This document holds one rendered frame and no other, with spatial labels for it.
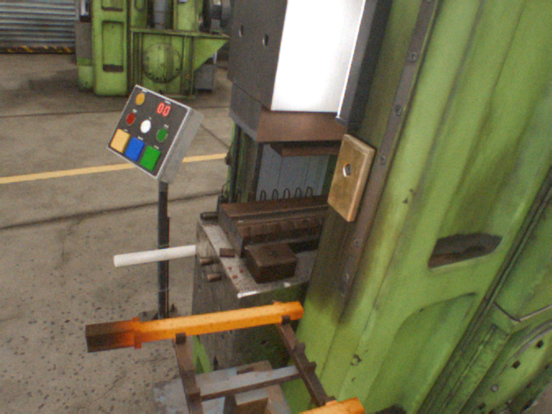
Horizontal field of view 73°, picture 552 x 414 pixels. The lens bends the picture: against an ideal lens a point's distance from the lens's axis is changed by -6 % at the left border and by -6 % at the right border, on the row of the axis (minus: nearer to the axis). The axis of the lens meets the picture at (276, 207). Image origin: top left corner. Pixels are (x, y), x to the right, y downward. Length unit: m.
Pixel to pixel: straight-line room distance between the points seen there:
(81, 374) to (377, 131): 1.68
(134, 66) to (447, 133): 5.37
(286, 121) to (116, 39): 5.00
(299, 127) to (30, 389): 1.60
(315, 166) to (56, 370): 1.47
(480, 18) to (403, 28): 0.15
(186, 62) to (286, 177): 4.73
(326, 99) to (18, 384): 1.74
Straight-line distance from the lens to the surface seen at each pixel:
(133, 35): 5.79
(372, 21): 0.80
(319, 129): 1.05
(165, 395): 1.01
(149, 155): 1.48
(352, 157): 0.84
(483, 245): 1.11
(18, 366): 2.15
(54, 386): 2.04
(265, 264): 1.03
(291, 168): 1.39
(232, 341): 1.15
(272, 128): 0.98
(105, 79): 5.90
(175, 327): 0.77
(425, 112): 0.74
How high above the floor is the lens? 1.60
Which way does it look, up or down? 29 degrees down
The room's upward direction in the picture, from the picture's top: 10 degrees clockwise
